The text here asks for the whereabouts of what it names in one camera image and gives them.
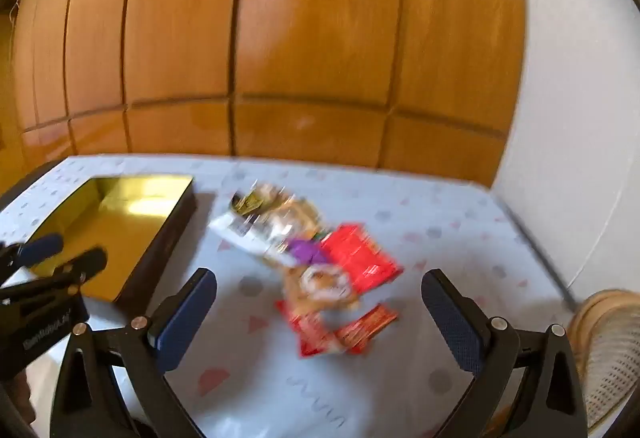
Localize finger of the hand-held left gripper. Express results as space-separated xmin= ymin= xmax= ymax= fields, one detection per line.
xmin=0 ymin=246 xmax=109 ymax=305
xmin=0 ymin=233 xmax=65 ymax=273

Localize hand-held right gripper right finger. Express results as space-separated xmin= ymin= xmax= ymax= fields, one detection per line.
xmin=421 ymin=268 xmax=590 ymax=438

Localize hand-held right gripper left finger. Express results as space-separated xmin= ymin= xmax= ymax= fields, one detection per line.
xmin=49 ymin=267 xmax=219 ymax=438

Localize dark box with gold inside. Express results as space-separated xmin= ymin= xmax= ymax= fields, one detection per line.
xmin=22 ymin=174 xmax=197 ymax=305

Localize plain red snack packet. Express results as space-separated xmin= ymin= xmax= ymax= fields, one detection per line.
xmin=320 ymin=224 xmax=405 ymax=293

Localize white patterned tablecloth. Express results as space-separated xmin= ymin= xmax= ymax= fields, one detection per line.
xmin=0 ymin=153 xmax=576 ymax=438

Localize clear white snack packet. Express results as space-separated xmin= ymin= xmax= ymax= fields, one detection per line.
xmin=207 ymin=210 xmax=296 ymax=269

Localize red and white snack packet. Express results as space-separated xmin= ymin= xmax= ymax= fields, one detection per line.
xmin=276 ymin=300 xmax=347 ymax=359

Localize orange round-picture snack packet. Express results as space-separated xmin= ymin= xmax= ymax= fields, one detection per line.
xmin=282 ymin=263 xmax=361 ymax=314

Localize dark gold-label snack packet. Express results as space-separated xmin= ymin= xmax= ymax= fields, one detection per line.
xmin=230 ymin=190 xmax=271 ymax=217

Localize purple snack packet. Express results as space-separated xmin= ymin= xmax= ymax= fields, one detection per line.
xmin=287 ymin=238 xmax=331 ymax=266

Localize brown snack packet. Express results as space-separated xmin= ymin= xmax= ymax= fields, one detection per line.
xmin=270 ymin=188 xmax=326 ymax=244

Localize cane wicker chair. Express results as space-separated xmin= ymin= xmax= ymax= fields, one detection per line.
xmin=567 ymin=288 xmax=640 ymax=429

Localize wooden wardrobe doors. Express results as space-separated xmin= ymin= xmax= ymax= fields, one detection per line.
xmin=0 ymin=0 xmax=527 ymax=185

